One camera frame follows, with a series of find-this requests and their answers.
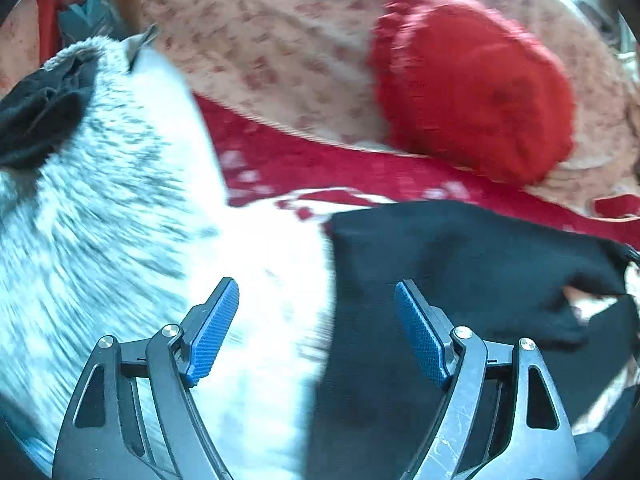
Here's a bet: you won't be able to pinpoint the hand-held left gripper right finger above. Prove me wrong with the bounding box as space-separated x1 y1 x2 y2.
394 280 581 480

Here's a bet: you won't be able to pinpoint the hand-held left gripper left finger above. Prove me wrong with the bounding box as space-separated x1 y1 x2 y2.
51 276 241 480

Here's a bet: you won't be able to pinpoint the black pants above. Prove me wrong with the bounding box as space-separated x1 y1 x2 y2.
305 200 640 480

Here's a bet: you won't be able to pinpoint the grey fuzzy garment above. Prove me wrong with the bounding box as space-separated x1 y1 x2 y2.
0 35 236 480

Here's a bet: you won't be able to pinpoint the red and white floral blanket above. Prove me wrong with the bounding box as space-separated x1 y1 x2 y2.
192 94 640 480

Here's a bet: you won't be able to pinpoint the red ruffled pillow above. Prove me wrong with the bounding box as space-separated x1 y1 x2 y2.
369 0 575 185

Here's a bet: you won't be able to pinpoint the black cloth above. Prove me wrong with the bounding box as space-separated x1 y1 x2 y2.
0 52 97 170

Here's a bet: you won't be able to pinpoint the beige floral quilt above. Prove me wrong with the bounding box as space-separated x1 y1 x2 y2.
140 0 640 221

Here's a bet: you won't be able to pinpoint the blue-grey bag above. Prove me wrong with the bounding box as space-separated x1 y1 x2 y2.
57 0 123 43

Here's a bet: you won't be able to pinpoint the red hanging cloth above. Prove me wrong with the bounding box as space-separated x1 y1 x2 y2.
36 0 71 63

